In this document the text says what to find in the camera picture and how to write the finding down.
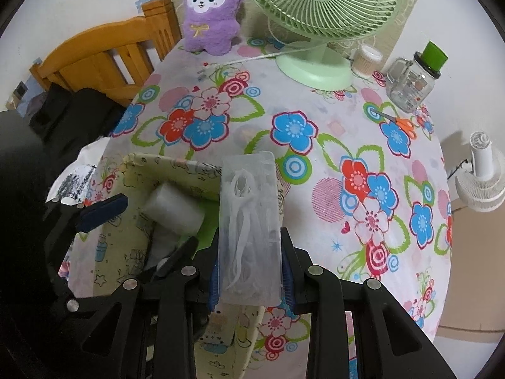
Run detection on cotton swab jar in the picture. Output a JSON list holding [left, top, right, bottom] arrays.
[[352, 45, 383, 77]]

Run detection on clear bag with white cable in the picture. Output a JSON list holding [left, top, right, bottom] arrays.
[[218, 151, 285, 308]]

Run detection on orange handled scissors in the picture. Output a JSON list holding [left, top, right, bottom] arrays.
[[375, 111, 417, 140]]

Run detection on glass bottle with green lid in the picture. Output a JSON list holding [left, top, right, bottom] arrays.
[[386, 41, 449, 113]]

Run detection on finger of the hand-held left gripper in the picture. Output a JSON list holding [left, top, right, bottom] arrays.
[[43, 194, 129, 233], [65, 237, 199, 314]]

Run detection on black fan cable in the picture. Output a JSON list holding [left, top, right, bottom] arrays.
[[446, 160, 474, 176]]

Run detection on yellow patterned storage box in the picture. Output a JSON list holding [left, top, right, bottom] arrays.
[[67, 152, 288, 379]]

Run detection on white floor fan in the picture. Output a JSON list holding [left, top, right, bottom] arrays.
[[455, 131, 505, 212]]

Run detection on white fan cable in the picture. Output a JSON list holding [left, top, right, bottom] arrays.
[[199, 24, 328, 74]]

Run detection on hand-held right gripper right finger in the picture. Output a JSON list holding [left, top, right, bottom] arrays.
[[280, 227, 446, 379]]

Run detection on purple plush toy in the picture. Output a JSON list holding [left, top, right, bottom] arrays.
[[182, 0, 243, 55]]

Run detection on white printed bag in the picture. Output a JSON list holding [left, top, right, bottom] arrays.
[[47, 138, 111, 206]]

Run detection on green desk fan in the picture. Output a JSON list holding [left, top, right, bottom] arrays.
[[239, 0, 401, 87]]

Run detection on wooden bed headboard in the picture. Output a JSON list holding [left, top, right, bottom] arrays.
[[29, 0, 184, 107]]

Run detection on floral tablecloth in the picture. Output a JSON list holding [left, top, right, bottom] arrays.
[[59, 35, 454, 379]]

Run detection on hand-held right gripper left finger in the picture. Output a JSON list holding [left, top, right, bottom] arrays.
[[77, 227, 221, 379]]

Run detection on black clothing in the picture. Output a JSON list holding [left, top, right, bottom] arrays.
[[29, 83, 127, 151]]

